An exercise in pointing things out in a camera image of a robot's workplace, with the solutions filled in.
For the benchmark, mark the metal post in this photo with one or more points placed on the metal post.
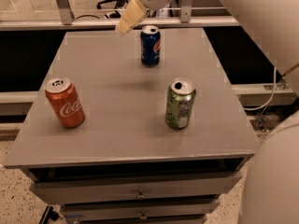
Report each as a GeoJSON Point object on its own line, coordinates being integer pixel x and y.
{"type": "Point", "coordinates": [185, 10]}
{"type": "Point", "coordinates": [65, 11]}

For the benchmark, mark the blue pepsi can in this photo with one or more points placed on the blue pepsi can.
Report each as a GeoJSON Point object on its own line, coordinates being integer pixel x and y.
{"type": "Point", "coordinates": [150, 38]}

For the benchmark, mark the green soda can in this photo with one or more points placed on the green soda can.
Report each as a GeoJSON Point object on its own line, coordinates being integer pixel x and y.
{"type": "Point", "coordinates": [179, 103]}

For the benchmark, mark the red coca-cola can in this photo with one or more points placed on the red coca-cola can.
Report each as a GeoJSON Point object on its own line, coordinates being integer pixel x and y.
{"type": "Point", "coordinates": [64, 100]}

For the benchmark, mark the grey drawer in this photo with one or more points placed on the grey drawer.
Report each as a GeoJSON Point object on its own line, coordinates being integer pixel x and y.
{"type": "Point", "coordinates": [139, 210]}
{"type": "Point", "coordinates": [135, 188]}

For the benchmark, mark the grey drawer cabinet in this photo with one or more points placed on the grey drawer cabinet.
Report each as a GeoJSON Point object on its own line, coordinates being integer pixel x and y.
{"type": "Point", "coordinates": [125, 133]}

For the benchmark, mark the left metal post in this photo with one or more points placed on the left metal post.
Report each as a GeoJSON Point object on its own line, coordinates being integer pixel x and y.
{"type": "Point", "coordinates": [65, 11]}

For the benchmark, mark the right metal post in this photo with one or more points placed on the right metal post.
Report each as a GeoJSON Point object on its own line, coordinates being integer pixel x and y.
{"type": "Point", "coordinates": [185, 10]}

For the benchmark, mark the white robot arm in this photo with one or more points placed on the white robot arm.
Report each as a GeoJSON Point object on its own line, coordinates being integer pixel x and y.
{"type": "Point", "coordinates": [270, 191]}

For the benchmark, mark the metal floor bracket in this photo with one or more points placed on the metal floor bracket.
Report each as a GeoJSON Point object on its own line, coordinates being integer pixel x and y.
{"type": "Point", "coordinates": [281, 85]}

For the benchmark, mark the top grey drawer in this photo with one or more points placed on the top grey drawer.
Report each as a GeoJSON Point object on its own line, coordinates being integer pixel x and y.
{"type": "Point", "coordinates": [135, 188]}

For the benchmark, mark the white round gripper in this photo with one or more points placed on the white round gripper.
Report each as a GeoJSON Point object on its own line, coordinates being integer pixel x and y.
{"type": "Point", "coordinates": [136, 12]}

